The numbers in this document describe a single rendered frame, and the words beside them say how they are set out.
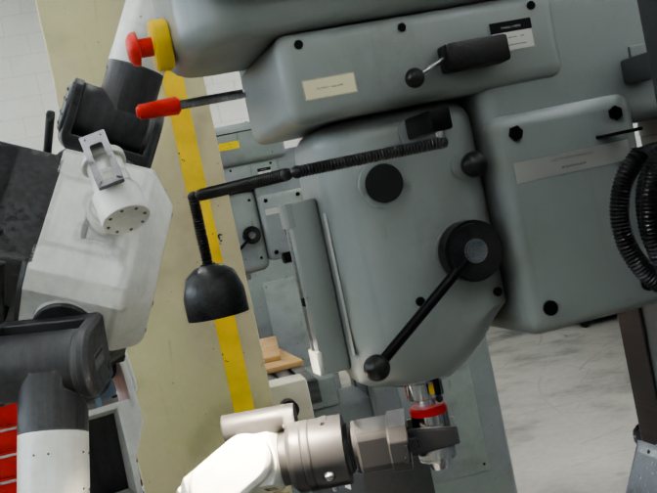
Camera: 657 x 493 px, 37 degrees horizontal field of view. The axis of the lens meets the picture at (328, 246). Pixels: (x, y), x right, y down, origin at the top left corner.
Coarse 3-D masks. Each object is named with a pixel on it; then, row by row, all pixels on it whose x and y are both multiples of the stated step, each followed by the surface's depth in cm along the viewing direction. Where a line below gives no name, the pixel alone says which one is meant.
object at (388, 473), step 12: (420, 468) 155; (360, 480) 151; (372, 480) 151; (384, 480) 152; (396, 480) 153; (408, 480) 153; (420, 480) 154; (432, 480) 155; (324, 492) 165; (336, 492) 160; (348, 492) 156; (360, 492) 152; (372, 492) 151; (384, 492) 152; (396, 492) 152; (408, 492) 153; (420, 492) 154; (432, 492) 155
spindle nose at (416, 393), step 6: (420, 384) 120; (426, 384) 120; (408, 390) 121; (414, 390) 121; (420, 390) 120; (426, 390) 120; (408, 396) 122; (414, 396) 121; (420, 396) 120; (426, 396) 120; (432, 396) 120
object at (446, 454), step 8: (440, 416) 121; (448, 416) 122; (416, 424) 121; (424, 424) 121; (432, 424) 120; (440, 424) 121; (448, 424) 122; (448, 448) 121; (424, 456) 121; (432, 456) 121; (440, 456) 121; (448, 456) 121
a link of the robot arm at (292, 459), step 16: (224, 416) 126; (240, 416) 125; (256, 416) 125; (272, 416) 124; (288, 416) 124; (224, 432) 125; (240, 432) 125; (256, 432) 125; (272, 432) 125; (288, 432) 122; (304, 432) 121; (272, 448) 121; (288, 448) 120; (304, 448) 120; (288, 464) 120; (304, 464) 120; (272, 480) 120; (288, 480) 122; (304, 480) 120
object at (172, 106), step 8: (208, 96) 125; (216, 96) 126; (224, 96) 126; (232, 96) 126; (240, 96) 126; (144, 104) 123; (152, 104) 123; (160, 104) 123; (168, 104) 124; (176, 104) 124; (184, 104) 125; (192, 104) 125; (200, 104) 125; (208, 104) 126; (136, 112) 124; (144, 112) 123; (152, 112) 123; (160, 112) 124; (168, 112) 124; (176, 112) 124
